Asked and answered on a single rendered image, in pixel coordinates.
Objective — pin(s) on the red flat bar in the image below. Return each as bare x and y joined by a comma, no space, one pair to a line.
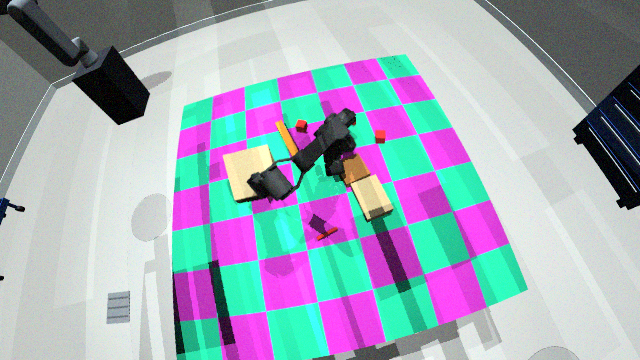
327,233

